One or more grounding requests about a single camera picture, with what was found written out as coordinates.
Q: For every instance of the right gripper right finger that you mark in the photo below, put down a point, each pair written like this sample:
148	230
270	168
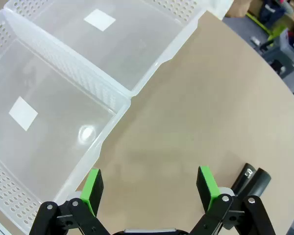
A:
209	191

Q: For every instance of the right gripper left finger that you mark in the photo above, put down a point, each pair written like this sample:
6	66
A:
90	195

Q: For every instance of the black stapler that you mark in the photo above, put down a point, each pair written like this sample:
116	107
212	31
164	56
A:
259	182

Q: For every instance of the white perforated plastic basket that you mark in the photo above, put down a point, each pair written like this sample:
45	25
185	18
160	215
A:
112	49
51	98

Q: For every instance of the white basket of pouches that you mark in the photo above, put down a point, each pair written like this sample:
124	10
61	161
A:
284	40

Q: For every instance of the brown cardboard box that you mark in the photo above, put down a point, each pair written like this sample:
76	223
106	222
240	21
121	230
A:
237	7

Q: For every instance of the dark blue bag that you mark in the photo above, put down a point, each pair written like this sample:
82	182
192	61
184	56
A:
272	9

